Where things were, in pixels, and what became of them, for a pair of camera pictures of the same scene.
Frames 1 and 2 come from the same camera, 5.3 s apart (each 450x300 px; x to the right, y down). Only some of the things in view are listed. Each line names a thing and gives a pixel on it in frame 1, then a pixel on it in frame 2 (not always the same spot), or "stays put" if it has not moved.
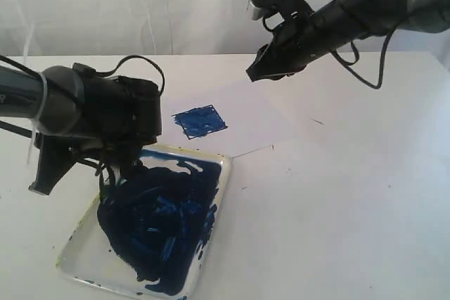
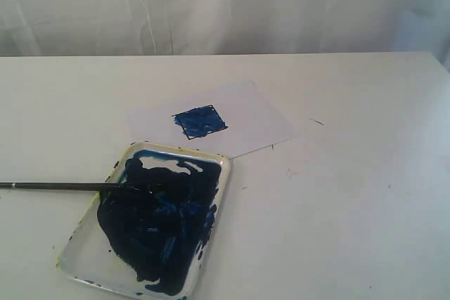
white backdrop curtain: (177, 10) stays put
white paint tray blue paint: (153, 223) stays put
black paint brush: (29, 133) → (69, 185)
